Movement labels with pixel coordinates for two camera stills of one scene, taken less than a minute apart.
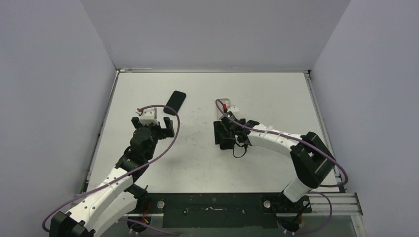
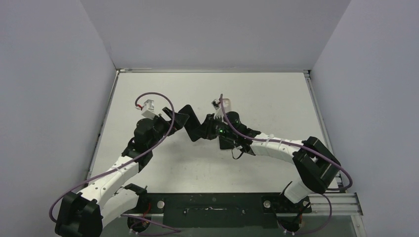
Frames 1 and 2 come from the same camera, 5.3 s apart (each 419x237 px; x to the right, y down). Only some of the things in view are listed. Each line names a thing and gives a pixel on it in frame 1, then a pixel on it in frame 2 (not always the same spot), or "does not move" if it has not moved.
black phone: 175,102 -> 192,126
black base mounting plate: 221,210 does not move
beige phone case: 226,101 does not move
